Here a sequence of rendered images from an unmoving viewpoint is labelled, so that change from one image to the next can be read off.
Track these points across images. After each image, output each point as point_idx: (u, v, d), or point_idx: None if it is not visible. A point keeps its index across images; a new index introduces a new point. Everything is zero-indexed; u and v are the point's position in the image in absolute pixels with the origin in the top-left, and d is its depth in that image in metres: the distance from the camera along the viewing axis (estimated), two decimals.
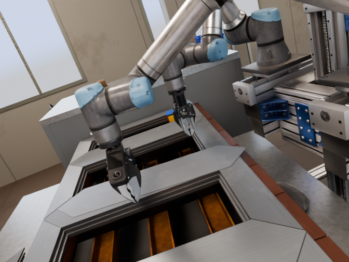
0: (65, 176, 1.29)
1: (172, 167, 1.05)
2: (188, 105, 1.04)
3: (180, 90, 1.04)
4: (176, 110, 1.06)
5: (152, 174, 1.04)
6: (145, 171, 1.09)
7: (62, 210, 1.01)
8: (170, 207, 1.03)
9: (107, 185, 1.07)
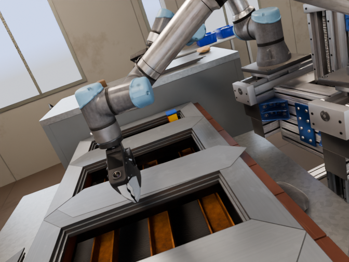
0: (65, 176, 1.29)
1: (172, 167, 1.05)
2: None
3: None
4: None
5: (152, 174, 1.04)
6: (145, 171, 1.09)
7: (62, 210, 1.01)
8: (170, 207, 1.03)
9: (107, 185, 1.07)
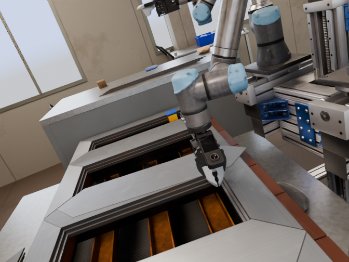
0: (65, 176, 1.29)
1: (172, 167, 1.05)
2: None
3: (178, 4, 1.36)
4: (164, 10, 1.34)
5: (152, 174, 1.04)
6: (145, 171, 1.09)
7: (62, 210, 1.01)
8: (170, 207, 1.03)
9: (107, 185, 1.07)
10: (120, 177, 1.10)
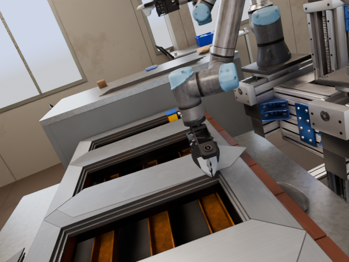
0: (65, 176, 1.29)
1: (172, 167, 1.05)
2: None
3: (178, 4, 1.36)
4: (164, 10, 1.34)
5: (152, 174, 1.04)
6: (145, 171, 1.09)
7: (62, 210, 1.01)
8: (170, 207, 1.03)
9: (107, 185, 1.07)
10: (120, 177, 1.10)
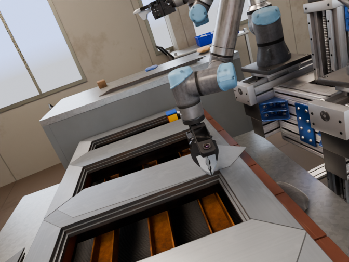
0: (65, 176, 1.29)
1: (172, 167, 1.05)
2: None
3: (175, 7, 1.36)
4: (161, 12, 1.34)
5: (152, 174, 1.04)
6: (145, 171, 1.09)
7: (62, 210, 1.01)
8: (170, 207, 1.03)
9: (107, 185, 1.07)
10: (120, 177, 1.10)
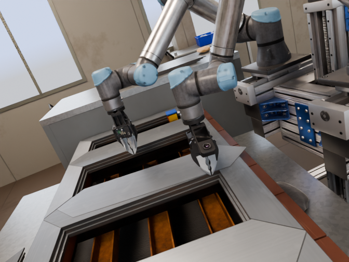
0: (65, 176, 1.29)
1: (172, 167, 1.05)
2: (125, 125, 1.04)
3: (117, 110, 1.03)
4: (115, 130, 1.06)
5: (152, 174, 1.04)
6: (145, 171, 1.09)
7: (62, 210, 1.01)
8: (170, 207, 1.03)
9: (107, 185, 1.07)
10: (120, 177, 1.10)
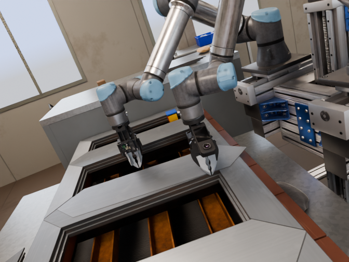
0: (65, 176, 1.29)
1: (172, 167, 1.05)
2: (130, 140, 1.03)
3: (122, 126, 1.02)
4: (119, 144, 1.05)
5: (152, 174, 1.04)
6: (145, 171, 1.09)
7: (62, 210, 1.01)
8: (170, 207, 1.03)
9: (107, 185, 1.07)
10: (120, 177, 1.10)
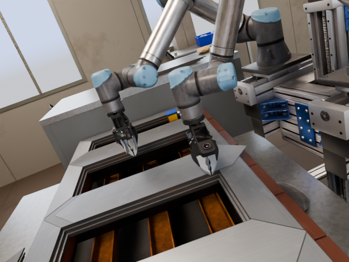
0: (65, 176, 1.29)
1: (173, 167, 1.04)
2: (125, 127, 1.03)
3: (117, 113, 1.03)
4: (115, 132, 1.06)
5: (153, 176, 1.03)
6: (145, 173, 1.07)
7: (61, 216, 0.98)
8: (170, 207, 1.03)
9: (107, 189, 1.05)
10: (119, 180, 1.08)
